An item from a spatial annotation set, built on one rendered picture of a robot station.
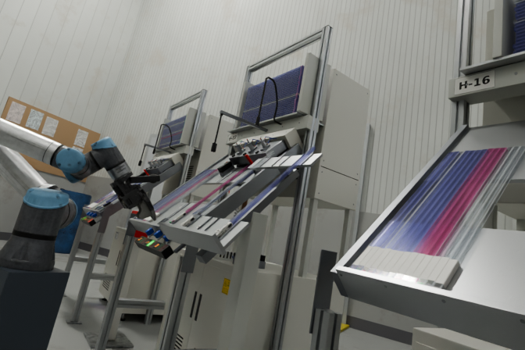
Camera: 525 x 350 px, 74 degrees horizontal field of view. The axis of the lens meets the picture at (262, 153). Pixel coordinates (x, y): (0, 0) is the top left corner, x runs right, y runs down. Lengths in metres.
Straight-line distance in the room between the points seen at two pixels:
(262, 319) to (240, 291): 0.49
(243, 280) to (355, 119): 1.20
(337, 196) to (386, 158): 2.71
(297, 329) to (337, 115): 1.08
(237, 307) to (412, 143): 3.70
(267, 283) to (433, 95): 3.67
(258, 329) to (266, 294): 0.14
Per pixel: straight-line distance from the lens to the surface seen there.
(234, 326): 1.20
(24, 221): 1.24
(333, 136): 1.89
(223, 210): 1.45
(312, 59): 1.86
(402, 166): 4.51
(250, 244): 1.17
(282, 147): 1.69
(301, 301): 1.78
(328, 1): 5.95
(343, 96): 2.00
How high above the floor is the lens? 0.76
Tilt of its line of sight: 14 degrees up
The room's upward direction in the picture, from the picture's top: 11 degrees clockwise
